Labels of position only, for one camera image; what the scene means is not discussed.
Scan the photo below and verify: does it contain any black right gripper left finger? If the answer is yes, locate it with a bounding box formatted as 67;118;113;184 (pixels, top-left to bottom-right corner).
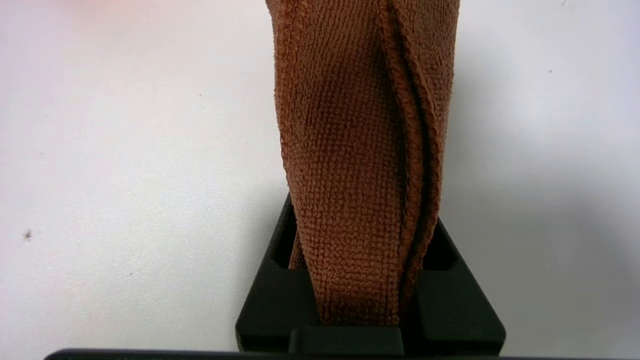
235;194;322;354

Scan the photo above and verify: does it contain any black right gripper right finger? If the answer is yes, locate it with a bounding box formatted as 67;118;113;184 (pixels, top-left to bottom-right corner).
398;218;507;356

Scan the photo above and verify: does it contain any brown cloth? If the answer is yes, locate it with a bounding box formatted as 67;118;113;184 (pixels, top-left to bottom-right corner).
264;0;461;327

